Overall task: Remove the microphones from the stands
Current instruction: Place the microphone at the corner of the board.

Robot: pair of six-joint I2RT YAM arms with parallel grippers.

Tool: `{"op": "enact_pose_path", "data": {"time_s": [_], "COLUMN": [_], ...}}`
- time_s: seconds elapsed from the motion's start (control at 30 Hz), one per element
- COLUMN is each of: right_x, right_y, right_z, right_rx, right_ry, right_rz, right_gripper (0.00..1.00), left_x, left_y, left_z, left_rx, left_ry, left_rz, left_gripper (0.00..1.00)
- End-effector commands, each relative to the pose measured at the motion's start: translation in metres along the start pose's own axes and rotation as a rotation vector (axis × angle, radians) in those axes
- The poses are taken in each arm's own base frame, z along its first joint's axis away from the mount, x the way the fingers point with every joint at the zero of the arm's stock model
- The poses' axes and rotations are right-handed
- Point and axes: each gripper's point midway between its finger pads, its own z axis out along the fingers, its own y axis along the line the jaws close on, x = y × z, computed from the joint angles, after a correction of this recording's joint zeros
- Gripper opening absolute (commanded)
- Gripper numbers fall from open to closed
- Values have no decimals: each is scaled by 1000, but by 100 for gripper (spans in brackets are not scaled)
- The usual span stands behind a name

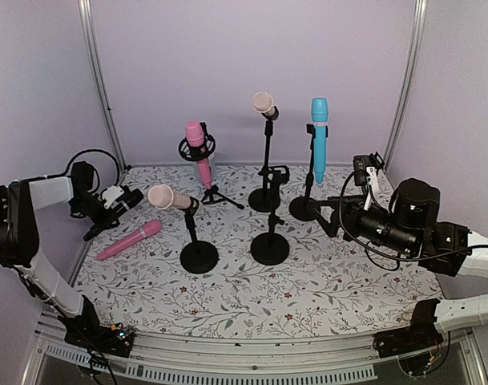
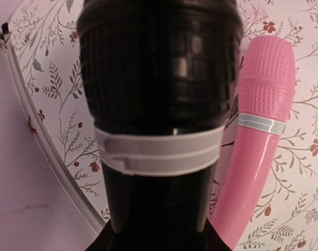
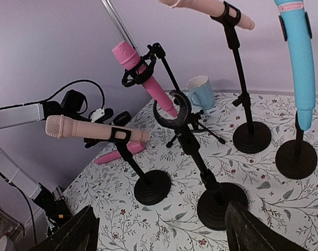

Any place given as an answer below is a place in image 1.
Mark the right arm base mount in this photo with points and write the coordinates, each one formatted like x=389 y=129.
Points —
x=421 y=333

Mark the tall pink microphone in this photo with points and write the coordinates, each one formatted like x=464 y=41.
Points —
x=197 y=138

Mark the beige microphone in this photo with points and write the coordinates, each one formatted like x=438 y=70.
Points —
x=164 y=197
x=263 y=103

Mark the floral table mat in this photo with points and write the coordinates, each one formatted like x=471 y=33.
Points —
x=327 y=286

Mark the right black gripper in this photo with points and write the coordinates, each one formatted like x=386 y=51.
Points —
x=352 y=205

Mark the right aluminium frame post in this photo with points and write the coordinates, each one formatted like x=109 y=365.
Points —
x=413 y=51

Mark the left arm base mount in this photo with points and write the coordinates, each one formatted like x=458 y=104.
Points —
x=116 y=341

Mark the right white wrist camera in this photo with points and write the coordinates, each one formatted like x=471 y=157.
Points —
x=362 y=172

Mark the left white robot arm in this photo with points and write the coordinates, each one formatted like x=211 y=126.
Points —
x=20 y=247

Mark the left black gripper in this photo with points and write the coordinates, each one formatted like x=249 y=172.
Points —
x=110 y=214

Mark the front aluminium rail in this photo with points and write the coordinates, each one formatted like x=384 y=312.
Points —
x=179 y=359

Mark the aluminium frame post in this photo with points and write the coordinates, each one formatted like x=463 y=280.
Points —
x=413 y=51
x=88 y=27

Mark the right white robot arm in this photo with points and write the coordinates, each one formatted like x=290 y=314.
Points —
x=408 y=230

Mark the blue microphone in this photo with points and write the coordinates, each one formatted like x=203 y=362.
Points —
x=320 y=118

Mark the black microphone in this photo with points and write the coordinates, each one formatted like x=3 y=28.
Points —
x=97 y=229

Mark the left aluminium frame post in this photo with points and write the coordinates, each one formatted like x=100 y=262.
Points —
x=88 y=27

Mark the round stand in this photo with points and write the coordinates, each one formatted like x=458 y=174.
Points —
x=272 y=248
x=301 y=208
x=197 y=257
x=376 y=161
x=261 y=198

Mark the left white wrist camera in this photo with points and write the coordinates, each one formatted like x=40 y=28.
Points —
x=113 y=196

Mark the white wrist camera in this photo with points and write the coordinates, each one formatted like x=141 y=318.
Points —
x=362 y=172
x=113 y=196

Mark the black tripod shock-mount stand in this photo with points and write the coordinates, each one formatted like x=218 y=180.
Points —
x=211 y=196

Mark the short pink microphone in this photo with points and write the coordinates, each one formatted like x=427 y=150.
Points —
x=147 y=230

